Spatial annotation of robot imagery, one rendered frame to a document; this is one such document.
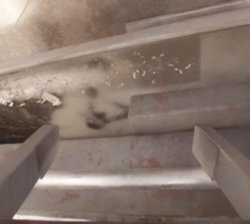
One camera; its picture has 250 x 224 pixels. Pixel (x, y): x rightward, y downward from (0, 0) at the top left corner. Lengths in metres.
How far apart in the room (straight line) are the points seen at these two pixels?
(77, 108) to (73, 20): 0.44
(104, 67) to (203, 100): 0.19
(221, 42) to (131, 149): 0.24
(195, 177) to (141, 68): 0.21
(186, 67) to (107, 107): 0.19
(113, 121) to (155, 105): 0.14
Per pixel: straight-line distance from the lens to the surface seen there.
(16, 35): 0.93
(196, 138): 0.17
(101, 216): 0.20
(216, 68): 0.36
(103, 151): 0.35
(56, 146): 0.17
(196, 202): 0.28
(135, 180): 0.21
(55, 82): 0.41
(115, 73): 0.35
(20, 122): 0.56
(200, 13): 0.71
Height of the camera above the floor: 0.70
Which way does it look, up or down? 52 degrees down
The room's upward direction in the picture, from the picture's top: 169 degrees counter-clockwise
